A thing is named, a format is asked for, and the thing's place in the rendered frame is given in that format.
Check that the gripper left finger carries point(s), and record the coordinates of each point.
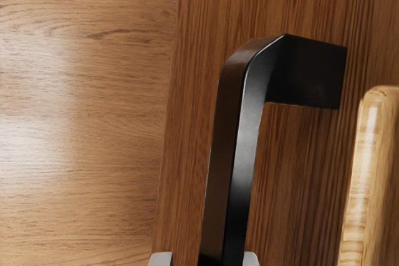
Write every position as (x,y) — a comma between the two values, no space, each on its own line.
(160,259)

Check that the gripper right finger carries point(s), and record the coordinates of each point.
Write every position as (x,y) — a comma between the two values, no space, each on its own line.
(251,260)

